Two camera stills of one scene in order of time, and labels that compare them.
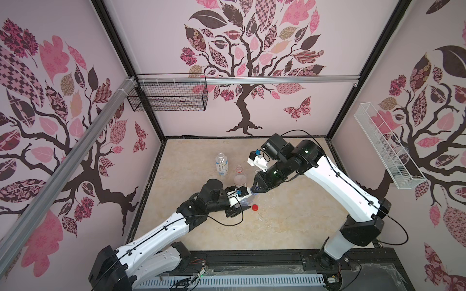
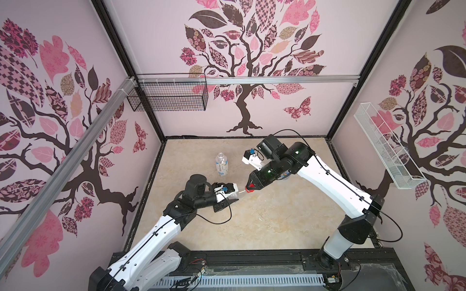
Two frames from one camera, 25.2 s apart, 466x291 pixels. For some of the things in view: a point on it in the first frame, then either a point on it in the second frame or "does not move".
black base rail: x=375 y=270 does not move
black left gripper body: x=230 y=211 → x=218 y=206
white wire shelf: x=402 y=169 does not move
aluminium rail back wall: x=201 y=78 does not move
